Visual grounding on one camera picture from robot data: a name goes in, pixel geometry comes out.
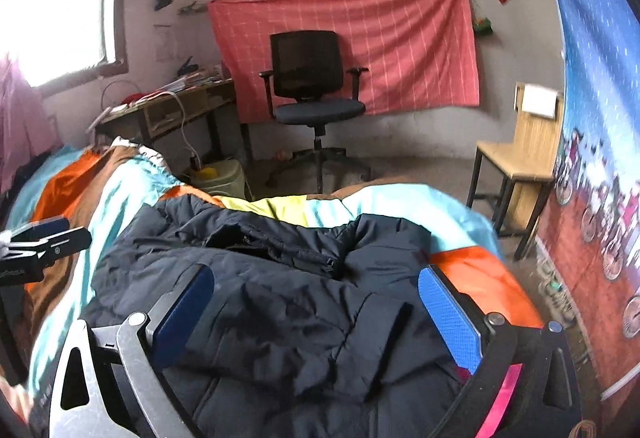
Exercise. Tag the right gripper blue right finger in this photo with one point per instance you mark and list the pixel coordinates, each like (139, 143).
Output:
(522, 379)

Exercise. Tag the black office chair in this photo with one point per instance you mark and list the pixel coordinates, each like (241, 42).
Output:
(307, 85)

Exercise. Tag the pink window curtain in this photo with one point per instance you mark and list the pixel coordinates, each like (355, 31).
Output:
(26, 131)

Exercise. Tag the white paper on chair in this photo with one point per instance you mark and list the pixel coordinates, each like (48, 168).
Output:
(539, 101)

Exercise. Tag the blue bicycle print curtain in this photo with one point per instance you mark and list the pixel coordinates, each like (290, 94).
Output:
(590, 228)

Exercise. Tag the green plastic bucket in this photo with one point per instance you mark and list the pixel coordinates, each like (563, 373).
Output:
(225, 178)

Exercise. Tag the wooden desk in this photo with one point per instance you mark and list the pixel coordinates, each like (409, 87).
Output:
(160, 114)

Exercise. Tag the colour block bed sheet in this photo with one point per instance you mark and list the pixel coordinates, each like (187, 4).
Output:
(102, 191)

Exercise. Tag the red checked wall cloth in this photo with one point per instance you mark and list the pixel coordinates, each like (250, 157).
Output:
(420, 54)

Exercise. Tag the wooden chair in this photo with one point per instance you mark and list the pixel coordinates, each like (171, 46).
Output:
(526, 166)

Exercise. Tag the dark navy padded jacket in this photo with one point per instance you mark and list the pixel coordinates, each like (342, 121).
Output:
(308, 333)

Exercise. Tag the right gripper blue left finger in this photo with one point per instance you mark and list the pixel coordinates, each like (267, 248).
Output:
(109, 381)

